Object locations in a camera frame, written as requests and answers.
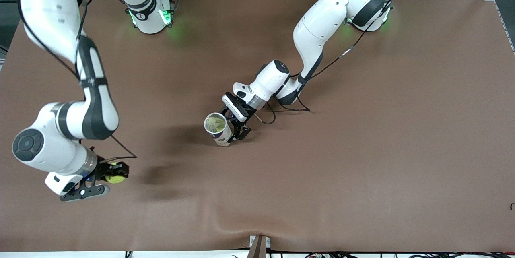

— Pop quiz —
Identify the white blue tennis ball can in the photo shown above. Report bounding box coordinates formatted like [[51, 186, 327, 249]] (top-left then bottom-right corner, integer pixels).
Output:
[[204, 112, 235, 147]]

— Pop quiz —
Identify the brown table mat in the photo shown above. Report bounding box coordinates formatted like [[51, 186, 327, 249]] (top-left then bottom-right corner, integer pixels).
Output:
[[0, 0, 515, 252]]

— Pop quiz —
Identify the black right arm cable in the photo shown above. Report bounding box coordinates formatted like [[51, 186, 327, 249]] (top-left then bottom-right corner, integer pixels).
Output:
[[17, 0, 138, 162]]

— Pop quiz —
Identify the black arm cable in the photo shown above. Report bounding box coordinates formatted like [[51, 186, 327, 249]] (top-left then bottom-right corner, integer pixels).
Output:
[[253, 0, 413, 126], [17, 0, 138, 162]]

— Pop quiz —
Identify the grey metal table bracket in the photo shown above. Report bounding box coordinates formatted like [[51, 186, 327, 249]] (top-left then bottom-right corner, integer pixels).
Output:
[[249, 235, 271, 258]]

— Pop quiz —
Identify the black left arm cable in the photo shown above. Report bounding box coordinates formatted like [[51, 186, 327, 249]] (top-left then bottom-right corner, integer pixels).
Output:
[[253, 0, 413, 126]]

